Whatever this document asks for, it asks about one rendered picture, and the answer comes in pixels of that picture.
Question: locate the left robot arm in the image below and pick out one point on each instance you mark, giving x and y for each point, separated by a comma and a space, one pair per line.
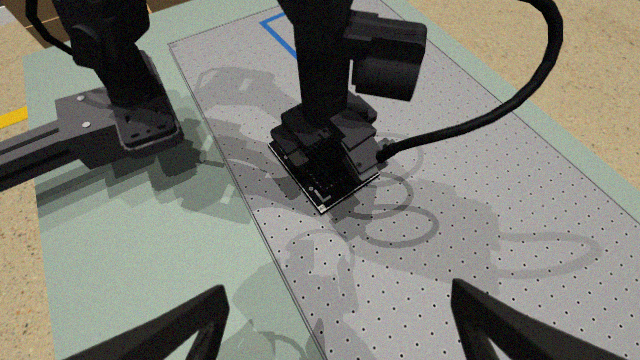
387, 56

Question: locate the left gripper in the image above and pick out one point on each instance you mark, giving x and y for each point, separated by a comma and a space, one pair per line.
324, 117

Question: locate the blue tape outline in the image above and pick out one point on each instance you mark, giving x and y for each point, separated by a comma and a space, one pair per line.
276, 36

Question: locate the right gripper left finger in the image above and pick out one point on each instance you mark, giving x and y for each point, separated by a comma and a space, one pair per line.
158, 338

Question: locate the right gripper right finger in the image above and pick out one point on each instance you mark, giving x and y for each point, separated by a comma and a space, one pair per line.
519, 336

